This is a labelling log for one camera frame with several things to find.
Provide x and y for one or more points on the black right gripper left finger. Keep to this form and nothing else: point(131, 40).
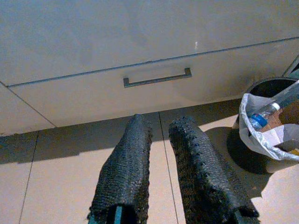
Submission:
point(123, 177)

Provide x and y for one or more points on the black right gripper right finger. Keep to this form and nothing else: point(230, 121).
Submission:
point(203, 182)

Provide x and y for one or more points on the white bin liner bag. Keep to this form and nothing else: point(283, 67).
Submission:
point(246, 140)

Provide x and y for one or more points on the clear bottle with blue cap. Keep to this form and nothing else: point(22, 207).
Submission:
point(258, 120)

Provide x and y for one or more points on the white drawer front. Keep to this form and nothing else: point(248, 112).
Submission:
point(210, 77)

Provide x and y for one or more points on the brown cardboard piece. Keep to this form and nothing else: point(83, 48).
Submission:
point(288, 115)

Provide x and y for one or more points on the black trash bin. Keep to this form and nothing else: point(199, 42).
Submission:
point(264, 87)

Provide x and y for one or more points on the white cabinet panel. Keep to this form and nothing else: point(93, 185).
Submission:
point(93, 35)
point(18, 112)

